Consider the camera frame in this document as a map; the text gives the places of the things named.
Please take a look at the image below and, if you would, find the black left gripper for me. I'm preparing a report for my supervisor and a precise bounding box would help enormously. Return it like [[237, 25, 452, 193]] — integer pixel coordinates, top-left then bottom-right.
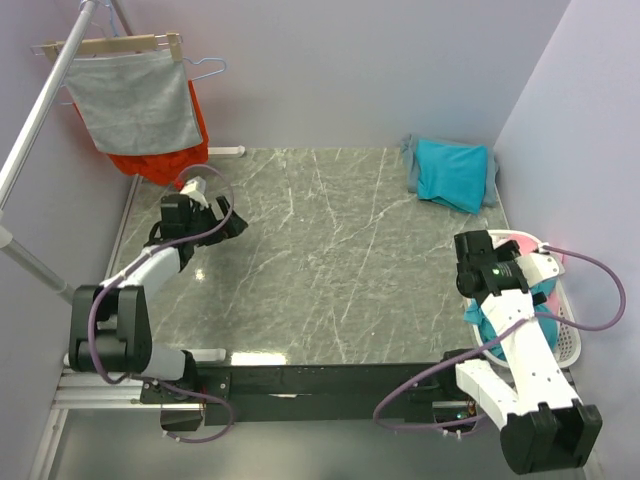
[[185, 195, 247, 246]]

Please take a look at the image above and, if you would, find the turquoise t shirt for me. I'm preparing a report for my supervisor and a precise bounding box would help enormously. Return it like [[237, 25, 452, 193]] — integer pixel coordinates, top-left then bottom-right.
[[463, 279, 559, 363], [415, 140, 489, 214]]

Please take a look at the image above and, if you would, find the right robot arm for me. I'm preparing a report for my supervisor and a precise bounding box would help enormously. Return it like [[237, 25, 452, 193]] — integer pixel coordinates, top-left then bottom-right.
[[438, 230, 603, 474]]

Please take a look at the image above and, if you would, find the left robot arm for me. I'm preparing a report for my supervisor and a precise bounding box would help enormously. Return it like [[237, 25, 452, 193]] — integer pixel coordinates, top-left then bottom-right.
[[67, 193, 248, 402]]

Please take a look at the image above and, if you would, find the pink t shirt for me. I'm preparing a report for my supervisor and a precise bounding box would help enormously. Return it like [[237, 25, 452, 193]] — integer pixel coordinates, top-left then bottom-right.
[[495, 234, 539, 255]]

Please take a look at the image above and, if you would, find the white rack foot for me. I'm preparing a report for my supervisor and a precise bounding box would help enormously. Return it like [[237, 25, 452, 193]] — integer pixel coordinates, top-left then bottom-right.
[[208, 146, 246, 157]]

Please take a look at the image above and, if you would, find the orange hanging garment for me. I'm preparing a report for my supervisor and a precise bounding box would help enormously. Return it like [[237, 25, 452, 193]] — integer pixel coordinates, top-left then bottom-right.
[[67, 76, 209, 186]]

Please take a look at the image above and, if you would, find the folded turquoise t shirt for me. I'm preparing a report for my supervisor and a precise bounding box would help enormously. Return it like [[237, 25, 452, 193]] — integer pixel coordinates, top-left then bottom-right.
[[415, 140, 489, 214]]

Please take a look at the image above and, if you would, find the white laundry basket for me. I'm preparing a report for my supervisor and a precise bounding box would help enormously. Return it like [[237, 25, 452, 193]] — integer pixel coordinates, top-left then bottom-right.
[[462, 228, 584, 369]]

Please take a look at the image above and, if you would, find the grey hanging cloth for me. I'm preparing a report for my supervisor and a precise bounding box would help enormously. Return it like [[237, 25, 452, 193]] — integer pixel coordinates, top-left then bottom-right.
[[65, 50, 203, 156]]

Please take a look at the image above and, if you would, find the black base beam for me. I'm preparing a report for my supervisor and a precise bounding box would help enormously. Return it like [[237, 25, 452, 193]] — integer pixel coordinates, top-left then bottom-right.
[[139, 362, 481, 432]]

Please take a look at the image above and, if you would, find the wooden clip hanger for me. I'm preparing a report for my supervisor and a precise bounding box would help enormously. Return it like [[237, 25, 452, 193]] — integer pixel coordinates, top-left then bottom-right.
[[30, 32, 184, 63]]

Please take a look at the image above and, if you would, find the metal clothes rack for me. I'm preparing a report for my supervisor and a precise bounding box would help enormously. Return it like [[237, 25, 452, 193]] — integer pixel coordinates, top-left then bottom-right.
[[1, 1, 131, 303]]

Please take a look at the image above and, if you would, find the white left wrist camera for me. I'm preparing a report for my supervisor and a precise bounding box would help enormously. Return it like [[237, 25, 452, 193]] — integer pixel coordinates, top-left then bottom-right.
[[180, 176, 209, 208]]

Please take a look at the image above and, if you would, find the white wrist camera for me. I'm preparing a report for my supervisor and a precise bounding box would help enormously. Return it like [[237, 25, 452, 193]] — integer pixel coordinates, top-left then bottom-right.
[[180, 176, 209, 208], [516, 252, 565, 287]]

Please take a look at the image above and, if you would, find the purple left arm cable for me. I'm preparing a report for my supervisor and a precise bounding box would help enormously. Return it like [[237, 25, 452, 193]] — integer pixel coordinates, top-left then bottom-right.
[[87, 166, 236, 445]]

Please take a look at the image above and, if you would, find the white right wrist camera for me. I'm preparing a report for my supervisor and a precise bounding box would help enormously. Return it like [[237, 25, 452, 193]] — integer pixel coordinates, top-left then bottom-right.
[[516, 252, 565, 287]]

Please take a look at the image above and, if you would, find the aluminium rail frame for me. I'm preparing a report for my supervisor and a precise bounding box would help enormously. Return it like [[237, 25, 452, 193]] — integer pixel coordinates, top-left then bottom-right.
[[49, 367, 584, 412]]

